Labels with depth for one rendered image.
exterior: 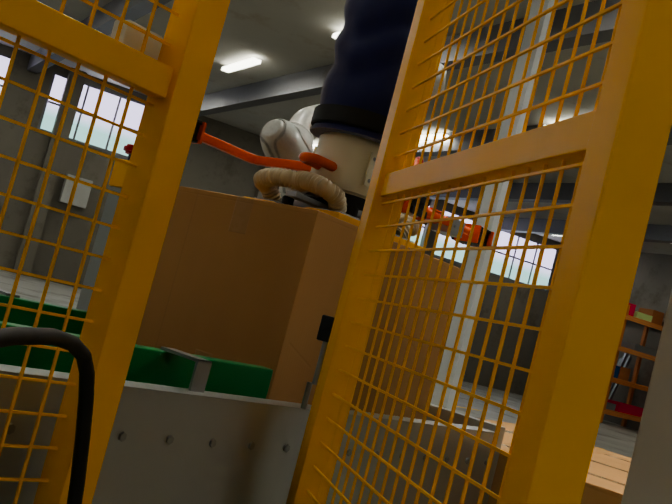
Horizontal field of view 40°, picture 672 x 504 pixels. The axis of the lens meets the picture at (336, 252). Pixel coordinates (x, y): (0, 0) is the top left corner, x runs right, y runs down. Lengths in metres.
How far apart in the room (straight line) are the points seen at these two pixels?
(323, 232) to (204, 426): 0.52
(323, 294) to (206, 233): 0.30
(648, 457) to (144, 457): 0.69
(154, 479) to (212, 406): 0.14
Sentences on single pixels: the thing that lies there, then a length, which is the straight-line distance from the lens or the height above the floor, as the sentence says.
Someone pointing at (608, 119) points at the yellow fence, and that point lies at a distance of 0.84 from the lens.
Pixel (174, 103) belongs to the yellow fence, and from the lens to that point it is 1.18.
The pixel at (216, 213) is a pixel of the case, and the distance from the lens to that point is 1.94.
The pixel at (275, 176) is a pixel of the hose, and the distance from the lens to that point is 1.99.
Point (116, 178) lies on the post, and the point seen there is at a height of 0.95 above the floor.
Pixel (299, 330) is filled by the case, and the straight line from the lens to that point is 1.79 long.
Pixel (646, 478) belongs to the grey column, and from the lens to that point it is 1.24.
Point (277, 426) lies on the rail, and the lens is 1.57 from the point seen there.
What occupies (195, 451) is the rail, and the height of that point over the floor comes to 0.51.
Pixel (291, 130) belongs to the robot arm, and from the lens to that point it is 2.39.
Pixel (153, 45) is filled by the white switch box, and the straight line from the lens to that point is 1.21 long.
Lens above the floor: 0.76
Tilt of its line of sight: 4 degrees up
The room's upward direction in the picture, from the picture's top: 15 degrees clockwise
